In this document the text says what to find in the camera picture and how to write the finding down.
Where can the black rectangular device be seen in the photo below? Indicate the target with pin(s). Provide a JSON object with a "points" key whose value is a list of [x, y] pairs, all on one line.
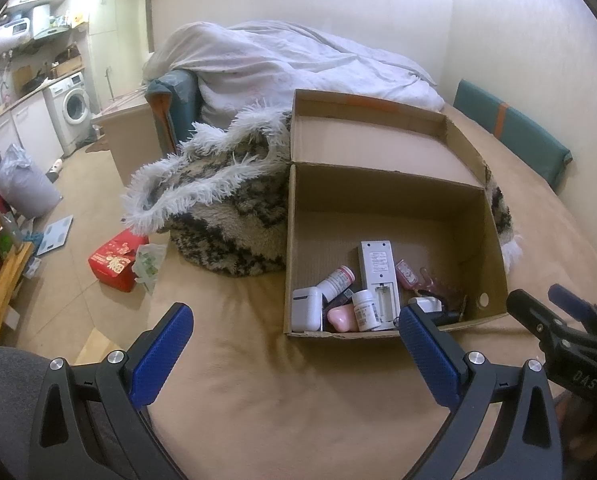
{"points": [[342, 297]]}

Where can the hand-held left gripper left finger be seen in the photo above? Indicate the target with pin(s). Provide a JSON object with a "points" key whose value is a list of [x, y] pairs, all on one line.
{"points": [[161, 355]]}

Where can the white pill bottle pink label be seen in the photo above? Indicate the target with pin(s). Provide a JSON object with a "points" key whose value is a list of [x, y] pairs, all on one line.
{"points": [[336, 281]]}

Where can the green white plastic bag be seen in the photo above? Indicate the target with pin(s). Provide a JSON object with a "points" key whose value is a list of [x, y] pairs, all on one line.
{"points": [[149, 265]]}

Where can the white earbuds case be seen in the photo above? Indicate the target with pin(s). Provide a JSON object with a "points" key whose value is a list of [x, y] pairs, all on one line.
{"points": [[306, 310]]}

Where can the white water heater tank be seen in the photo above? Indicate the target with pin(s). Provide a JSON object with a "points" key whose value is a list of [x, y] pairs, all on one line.
{"points": [[8, 35]]}

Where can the bathroom scale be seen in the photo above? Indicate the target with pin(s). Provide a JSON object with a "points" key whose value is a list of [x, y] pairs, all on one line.
{"points": [[54, 235]]}

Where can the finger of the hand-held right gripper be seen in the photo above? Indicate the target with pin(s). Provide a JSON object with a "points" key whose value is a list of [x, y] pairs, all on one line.
{"points": [[533, 315], [573, 305]]}

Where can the pink heart-shaped gadget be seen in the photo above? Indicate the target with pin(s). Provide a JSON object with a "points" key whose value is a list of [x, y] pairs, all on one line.
{"points": [[341, 317]]}

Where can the red printed box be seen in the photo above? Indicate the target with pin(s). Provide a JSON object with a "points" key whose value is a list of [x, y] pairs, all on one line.
{"points": [[113, 262]]}

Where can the white wall boiler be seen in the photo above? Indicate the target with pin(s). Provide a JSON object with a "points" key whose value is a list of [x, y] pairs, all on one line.
{"points": [[41, 20]]}

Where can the grey office chair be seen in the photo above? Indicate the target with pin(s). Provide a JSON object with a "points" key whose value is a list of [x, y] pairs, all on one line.
{"points": [[8, 395]]}

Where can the brown doormat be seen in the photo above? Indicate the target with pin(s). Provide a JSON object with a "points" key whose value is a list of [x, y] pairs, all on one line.
{"points": [[97, 146]]}

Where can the grey laundry bag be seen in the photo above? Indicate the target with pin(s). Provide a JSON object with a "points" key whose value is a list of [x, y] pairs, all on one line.
{"points": [[26, 185]]}

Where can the black tube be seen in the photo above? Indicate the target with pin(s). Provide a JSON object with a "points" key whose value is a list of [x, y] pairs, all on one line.
{"points": [[451, 316]]}

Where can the teal cushion with orange band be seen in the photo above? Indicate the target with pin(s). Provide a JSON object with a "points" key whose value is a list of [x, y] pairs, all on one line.
{"points": [[513, 130], [178, 100]]}

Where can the white slipper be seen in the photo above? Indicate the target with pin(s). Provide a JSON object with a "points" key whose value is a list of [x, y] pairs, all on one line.
{"points": [[54, 170]]}

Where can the small white bottle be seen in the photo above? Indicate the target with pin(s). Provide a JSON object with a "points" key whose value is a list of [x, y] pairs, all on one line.
{"points": [[366, 312]]}

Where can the yellow wooden chair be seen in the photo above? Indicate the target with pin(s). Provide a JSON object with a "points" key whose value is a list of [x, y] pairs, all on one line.
{"points": [[3, 285]]}

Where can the white remote control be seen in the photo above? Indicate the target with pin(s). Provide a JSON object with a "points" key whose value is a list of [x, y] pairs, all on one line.
{"points": [[377, 265]]}

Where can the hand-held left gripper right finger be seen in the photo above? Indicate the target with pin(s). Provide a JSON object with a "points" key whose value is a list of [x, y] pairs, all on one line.
{"points": [[428, 360]]}

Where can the white washing machine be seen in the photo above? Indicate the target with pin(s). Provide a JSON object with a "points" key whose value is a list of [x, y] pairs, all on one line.
{"points": [[73, 105]]}

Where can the white kitchen base cabinet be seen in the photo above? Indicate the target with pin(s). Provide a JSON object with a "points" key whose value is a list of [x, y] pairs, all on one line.
{"points": [[28, 127]]}

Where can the metal drying rack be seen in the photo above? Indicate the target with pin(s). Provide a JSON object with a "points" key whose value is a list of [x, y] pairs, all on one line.
{"points": [[1, 215]]}

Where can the pink translucent gua sha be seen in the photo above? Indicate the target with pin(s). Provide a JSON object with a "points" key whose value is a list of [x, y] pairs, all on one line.
{"points": [[436, 287]]}

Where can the white plug charger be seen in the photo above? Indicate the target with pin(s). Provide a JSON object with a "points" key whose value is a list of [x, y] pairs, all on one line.
{"points": [[426, 304]]}

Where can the brown cardboard box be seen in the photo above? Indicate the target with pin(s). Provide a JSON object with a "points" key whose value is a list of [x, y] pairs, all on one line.
{"points": [[388, 200]]}

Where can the pink patterned perfume bottle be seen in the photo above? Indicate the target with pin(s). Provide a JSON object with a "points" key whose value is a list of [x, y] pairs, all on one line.
{"points": [[406, 274]]}

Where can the shaggy patterned fringed blanket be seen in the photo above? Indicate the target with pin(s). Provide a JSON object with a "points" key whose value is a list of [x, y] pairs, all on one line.
{"points": [[228, 220]]}

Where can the white duvet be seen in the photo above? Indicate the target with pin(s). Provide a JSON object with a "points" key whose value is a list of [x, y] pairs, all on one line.
{"points": [[288, 60]]}

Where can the dark wall frame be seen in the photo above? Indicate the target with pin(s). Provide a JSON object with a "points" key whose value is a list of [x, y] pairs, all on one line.
{"points": [[150, 12]]}

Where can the beige wooden cabinet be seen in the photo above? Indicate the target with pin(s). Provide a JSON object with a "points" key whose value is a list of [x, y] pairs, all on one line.
{"points": [[131, 140]]}

